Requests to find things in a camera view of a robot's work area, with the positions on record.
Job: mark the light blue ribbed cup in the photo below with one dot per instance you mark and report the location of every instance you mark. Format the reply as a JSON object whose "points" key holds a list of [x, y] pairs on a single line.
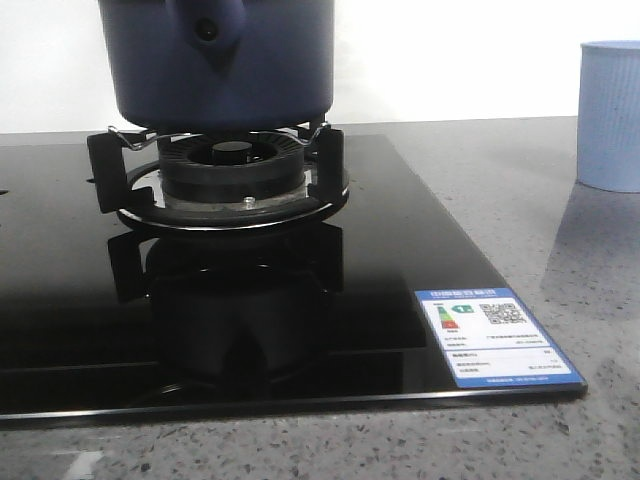
{"points": [[608, 116]]}

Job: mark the black pot support grate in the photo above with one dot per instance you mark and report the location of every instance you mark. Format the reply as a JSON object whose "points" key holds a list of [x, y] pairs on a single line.
{"points": [[128, 181]]}

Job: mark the dark blue cooking pot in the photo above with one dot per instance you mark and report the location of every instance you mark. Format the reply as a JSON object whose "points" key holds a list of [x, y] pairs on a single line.
{"points": [[207, 66]]}

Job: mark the black gas burner head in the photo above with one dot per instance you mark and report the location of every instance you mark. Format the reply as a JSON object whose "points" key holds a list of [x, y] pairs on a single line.
{"points": [[230, 167]]}

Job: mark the blue energy rating sticker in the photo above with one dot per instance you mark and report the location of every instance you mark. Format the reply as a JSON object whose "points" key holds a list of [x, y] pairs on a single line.
{"points": [[489, 339]]}

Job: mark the black glass gas cooktop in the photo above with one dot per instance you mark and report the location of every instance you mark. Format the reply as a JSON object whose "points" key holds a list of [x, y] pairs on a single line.
{"points": [[108, 322]]}

